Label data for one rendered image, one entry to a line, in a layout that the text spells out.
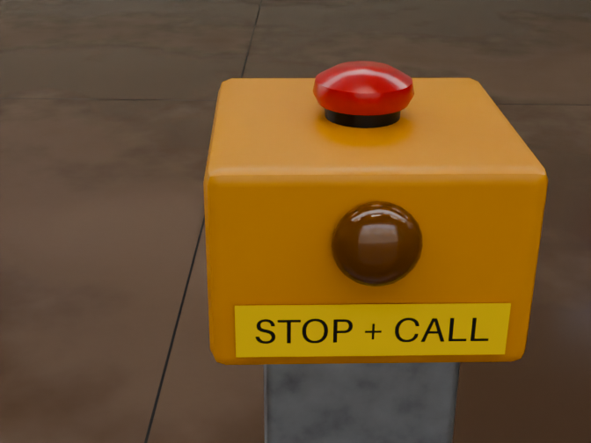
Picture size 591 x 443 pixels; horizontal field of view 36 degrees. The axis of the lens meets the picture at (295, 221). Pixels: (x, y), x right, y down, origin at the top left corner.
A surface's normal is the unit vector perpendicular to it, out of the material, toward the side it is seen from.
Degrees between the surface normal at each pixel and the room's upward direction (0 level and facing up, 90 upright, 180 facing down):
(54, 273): 0
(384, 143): 0
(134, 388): 0
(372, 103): 79
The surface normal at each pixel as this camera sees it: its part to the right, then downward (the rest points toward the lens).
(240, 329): 0.03, 0.42
